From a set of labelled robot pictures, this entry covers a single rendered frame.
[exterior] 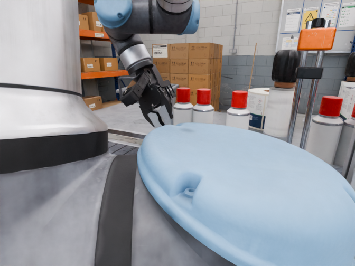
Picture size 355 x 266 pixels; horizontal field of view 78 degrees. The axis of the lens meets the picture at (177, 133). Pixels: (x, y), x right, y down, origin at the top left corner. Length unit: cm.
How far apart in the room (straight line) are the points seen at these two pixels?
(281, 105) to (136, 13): 49
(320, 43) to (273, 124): 41
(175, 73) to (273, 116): 338
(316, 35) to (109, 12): 36
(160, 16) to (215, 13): 491
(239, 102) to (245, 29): 467
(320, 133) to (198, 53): 346
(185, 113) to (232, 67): 467
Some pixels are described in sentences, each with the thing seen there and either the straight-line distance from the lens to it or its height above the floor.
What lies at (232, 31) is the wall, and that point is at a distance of 522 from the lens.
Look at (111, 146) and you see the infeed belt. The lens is 75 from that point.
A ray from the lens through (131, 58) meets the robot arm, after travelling 60.
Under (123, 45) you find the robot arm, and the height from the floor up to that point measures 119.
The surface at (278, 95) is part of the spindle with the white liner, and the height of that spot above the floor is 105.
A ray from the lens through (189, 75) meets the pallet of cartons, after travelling 392.
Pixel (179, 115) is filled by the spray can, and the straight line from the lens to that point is 53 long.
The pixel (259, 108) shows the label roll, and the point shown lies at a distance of 93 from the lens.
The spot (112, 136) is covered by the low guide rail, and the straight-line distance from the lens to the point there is 77.
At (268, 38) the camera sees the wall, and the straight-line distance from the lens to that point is 502.
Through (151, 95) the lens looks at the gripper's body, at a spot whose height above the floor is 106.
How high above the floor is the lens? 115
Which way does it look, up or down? 19 degrees down
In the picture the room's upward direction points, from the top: straight up
